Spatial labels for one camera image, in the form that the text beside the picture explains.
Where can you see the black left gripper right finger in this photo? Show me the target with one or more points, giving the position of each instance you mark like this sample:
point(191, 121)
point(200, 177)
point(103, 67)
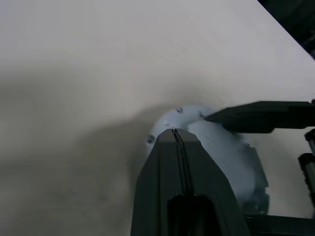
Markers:
point(206, 172)

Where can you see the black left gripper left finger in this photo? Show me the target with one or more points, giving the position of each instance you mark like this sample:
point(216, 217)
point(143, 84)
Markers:
point(157, 177)

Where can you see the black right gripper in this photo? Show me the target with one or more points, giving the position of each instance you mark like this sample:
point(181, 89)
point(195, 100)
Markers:
point(310, 169)

